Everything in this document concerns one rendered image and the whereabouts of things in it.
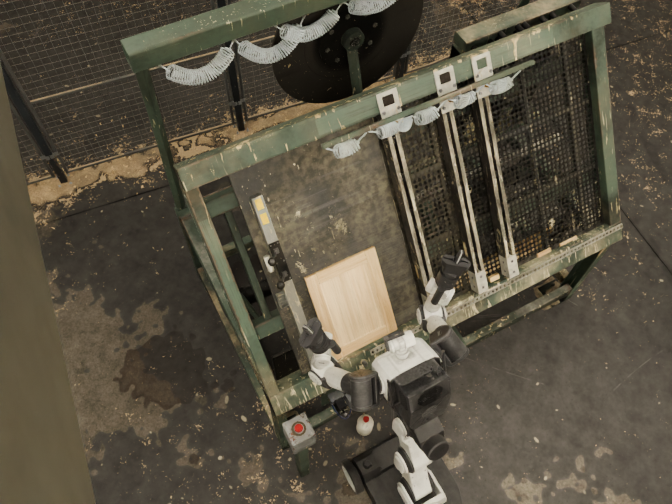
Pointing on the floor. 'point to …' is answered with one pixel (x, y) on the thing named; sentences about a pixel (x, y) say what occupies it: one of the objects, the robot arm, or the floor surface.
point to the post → (303, 462)
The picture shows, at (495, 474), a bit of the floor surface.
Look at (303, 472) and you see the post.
